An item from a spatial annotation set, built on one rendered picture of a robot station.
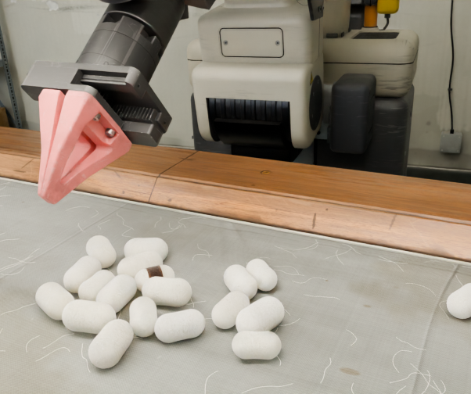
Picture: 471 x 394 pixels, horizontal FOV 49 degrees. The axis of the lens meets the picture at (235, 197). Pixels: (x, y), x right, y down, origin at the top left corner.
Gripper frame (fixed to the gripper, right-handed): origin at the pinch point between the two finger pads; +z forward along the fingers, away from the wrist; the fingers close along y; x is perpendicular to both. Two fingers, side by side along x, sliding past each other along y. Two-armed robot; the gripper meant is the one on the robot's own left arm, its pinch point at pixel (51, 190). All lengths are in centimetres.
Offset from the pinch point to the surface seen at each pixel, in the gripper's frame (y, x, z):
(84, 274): 1.9, 5.1, 4.3
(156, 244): 4.7, 8.5, -0.3
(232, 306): 14.3, 5.5, 3.5
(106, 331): 8.4, 1.5, 8.0
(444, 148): 12, 175, -119
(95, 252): 0.5, 6.9, 2.1
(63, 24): -180, 128, -138
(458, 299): 27.8, 9.6, -1.7
